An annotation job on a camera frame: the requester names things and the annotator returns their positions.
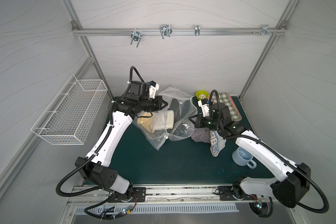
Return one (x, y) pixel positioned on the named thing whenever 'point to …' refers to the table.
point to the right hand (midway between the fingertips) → (189, 117)
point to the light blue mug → (242, 157)
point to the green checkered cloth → (224, 98)
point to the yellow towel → (146, 122)
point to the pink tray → (232, 101)
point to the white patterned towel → (217, 143)
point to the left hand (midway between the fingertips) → (168, 105)
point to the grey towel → (201, 134)
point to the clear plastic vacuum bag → (175, 122)
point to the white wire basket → (68, 119)
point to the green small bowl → (202, 94)
